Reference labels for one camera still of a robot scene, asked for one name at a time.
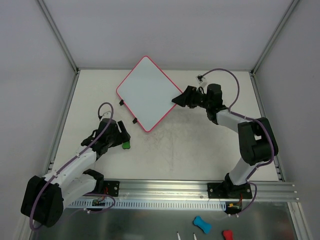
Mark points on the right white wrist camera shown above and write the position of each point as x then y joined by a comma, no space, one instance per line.
202,82

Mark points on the green bone-shaped eraser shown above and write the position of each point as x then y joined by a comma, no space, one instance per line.
126,145

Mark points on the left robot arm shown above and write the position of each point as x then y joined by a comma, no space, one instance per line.
46,197

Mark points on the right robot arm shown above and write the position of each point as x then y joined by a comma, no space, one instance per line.
257,143

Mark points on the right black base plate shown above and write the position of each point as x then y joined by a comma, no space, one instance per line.
222,191

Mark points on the left aluminium frame post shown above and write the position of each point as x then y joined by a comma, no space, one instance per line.
57,34

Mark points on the aluminium frame post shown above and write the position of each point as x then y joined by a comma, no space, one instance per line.
57,34
277,31

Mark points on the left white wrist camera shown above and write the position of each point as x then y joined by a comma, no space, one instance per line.
105,115

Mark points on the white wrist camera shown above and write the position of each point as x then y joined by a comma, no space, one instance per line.
202,82
105,115

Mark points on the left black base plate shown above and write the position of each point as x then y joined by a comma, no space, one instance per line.
112,188

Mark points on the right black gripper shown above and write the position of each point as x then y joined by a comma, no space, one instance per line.
195,97

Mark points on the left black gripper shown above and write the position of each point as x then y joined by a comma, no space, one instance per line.
116,136

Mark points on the red bone-shaped eraser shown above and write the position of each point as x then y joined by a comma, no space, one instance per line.
228,234

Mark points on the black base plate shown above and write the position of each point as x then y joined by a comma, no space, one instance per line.
112,188
222,191

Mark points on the slotted white cable duct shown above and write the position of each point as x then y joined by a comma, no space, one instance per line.
203,205

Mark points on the right aluminium frame post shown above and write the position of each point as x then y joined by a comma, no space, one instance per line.
277,31

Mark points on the blue bone-shaped eraser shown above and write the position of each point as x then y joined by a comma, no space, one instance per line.
203,225

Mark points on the pink-framed whiteboard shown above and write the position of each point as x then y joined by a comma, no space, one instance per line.
147,92

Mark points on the aluminium mounting rail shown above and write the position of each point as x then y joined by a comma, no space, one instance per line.
188,190

